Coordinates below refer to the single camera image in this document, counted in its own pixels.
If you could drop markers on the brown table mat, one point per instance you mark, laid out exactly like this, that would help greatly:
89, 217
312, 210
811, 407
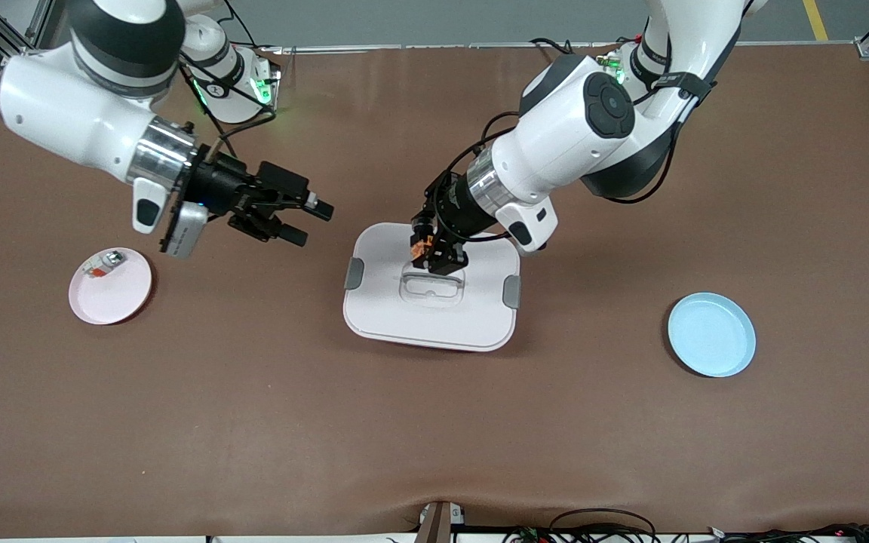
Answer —
434, 437

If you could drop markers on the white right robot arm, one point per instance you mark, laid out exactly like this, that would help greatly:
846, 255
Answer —
65, 113

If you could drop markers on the white orange circuit breaker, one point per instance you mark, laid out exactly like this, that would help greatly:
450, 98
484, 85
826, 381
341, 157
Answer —
106, 262

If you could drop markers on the white lidded storage box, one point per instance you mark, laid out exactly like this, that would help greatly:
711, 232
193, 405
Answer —
434, 324

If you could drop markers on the light blue round plate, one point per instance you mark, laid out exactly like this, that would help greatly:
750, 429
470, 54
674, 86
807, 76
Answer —
712, 335

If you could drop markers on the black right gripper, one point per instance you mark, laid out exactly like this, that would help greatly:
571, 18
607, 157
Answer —
225, 184

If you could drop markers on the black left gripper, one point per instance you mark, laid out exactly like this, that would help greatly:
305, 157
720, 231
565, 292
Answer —
451, 210

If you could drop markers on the black orange switch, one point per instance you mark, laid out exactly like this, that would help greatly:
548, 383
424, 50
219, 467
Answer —
421, 247

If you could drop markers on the grey metal table clamp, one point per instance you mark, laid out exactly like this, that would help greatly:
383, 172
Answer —
434, 528

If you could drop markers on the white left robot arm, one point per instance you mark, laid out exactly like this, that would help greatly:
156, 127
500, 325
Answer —
578, 128

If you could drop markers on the pink round plate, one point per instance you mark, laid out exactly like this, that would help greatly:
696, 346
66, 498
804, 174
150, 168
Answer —
114, 302

